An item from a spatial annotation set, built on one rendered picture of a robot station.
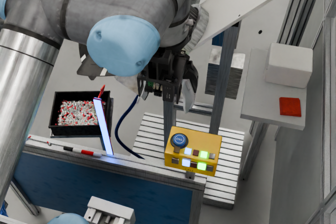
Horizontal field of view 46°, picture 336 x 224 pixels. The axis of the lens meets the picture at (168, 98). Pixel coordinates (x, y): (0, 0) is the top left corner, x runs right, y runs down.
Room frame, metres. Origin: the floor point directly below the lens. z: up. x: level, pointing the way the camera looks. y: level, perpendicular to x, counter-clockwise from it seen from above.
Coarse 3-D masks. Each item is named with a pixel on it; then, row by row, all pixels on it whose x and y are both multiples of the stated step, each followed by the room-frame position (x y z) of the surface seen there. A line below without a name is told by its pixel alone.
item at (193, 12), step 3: (192, 6) 1.13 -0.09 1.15; (192, 9) 1.10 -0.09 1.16; (195, 9) 1.13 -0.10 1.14; (189, 12) 1.08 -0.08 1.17; (192, 12) 1.09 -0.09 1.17; (195, 12) 1.10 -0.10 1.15; (189, 15) 1.07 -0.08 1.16; (192, 15) 1.07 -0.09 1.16; (195, 15) 1.08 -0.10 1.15; (189, 18) 1.06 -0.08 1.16; (192, 18) 1.07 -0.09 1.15; (195, 18) 1.07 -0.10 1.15; (195, 21) 1.07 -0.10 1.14; (192, 24) 1.04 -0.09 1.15; (192, 27) 1.04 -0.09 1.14
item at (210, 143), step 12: (180, 132) 0.65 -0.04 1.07; (192, 132) 0.65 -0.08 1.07; (204, 132) 0.65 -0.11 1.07; (168, 144) 0.60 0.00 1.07; (192, 144) 0.60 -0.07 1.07; (204, 144) 0.60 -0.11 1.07; (216, 144) 0.60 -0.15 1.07; (168, 156) 0.57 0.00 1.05; (180, 156) 0.56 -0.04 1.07; (192, 156) 0.56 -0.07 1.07; (216, 156) 0.56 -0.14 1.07; (180, 168) 0.56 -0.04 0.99; (192, 168) 0.56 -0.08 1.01
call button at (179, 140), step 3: (174, 135) 0.63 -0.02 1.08; (177, 135) 0.63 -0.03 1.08; (180, 135) 0.63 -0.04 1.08; (183, 135) 0.63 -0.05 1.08; (174, 138) 0.62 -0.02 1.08; (177, 138) 0.62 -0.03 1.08; (180, 138) 0.62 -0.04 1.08; (183, 138) 0.62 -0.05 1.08; (174, 141) 0.61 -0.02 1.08; (177, 141) 0.61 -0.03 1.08; (180, 141) 0.61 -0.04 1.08; (183, 141) 0.61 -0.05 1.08; (174, 144) 0.60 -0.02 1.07; (177, 144) 0.60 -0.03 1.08; (180, 144) 0.60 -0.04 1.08; (183, 144) 0.60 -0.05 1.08
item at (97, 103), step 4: (96, 100) 0.68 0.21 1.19; (96, 104) 0.68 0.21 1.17; (100, 104) 0.68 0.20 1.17; (96, 108) 0.68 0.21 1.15; (100, 108) 0.68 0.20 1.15; (96, 112) 0.69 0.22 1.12; (100, 112) 0.68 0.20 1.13; (100, 116) 0.68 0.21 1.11; (100, 120) 0.68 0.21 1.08; (104, 120) 0.68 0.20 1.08; (100, 124) 0.68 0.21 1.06; (104, 124) 0.68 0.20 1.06; (100, 128) 0.69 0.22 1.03; (104, 128) 0.68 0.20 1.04; (104, 132) 0.68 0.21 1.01; (104, 136) 0.68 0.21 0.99; (104, 140) 0.68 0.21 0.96; (108, 140) 0.68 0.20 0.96; (104, 144) 0.69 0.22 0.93; (108, 144) 0.68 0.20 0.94; (108, 148) 0.68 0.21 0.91; (108, 152) 0.68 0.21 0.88
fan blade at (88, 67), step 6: (84, 60) 0.87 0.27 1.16; (90, 60) 0.86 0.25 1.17; (84, 66) 0.84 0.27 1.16; (90, 66) 0.83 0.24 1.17; (96, 66) 0.82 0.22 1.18; (78, 72) 0.82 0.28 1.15; (84, 72) 0.81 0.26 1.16; (90, 72) 0.80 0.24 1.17; (96, 72) 0.80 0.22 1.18; (108, 72) 0.78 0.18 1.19
